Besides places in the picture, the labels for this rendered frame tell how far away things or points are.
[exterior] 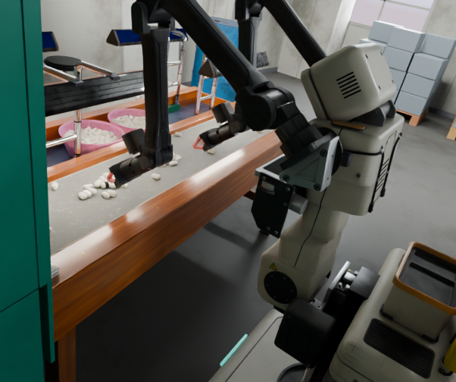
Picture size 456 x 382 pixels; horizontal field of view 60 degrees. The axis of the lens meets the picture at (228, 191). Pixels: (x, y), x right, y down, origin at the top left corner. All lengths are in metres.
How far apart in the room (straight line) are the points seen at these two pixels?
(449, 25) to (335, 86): 6.73
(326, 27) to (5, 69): 6.80
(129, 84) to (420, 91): 5.35
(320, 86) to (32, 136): 0.60
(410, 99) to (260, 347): 5.25
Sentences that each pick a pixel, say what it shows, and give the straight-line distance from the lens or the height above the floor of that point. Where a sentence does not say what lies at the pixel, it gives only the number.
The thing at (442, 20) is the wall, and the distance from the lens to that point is 7.64.
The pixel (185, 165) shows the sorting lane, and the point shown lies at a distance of 1.67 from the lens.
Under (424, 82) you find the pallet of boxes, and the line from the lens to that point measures 6.36.
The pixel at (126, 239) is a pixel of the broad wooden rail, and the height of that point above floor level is 0.76.
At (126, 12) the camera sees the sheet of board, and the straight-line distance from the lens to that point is 4.09.
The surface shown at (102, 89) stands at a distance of 1.33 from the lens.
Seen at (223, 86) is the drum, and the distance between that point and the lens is 4.78.
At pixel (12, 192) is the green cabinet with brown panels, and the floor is 1.09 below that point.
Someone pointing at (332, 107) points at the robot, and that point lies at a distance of 0.94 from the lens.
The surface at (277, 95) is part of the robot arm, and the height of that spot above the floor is 1.27.
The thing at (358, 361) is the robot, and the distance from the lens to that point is 0.99.
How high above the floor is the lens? 1.48
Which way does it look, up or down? 29 degrees down
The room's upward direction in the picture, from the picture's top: 12 degrees clockwise
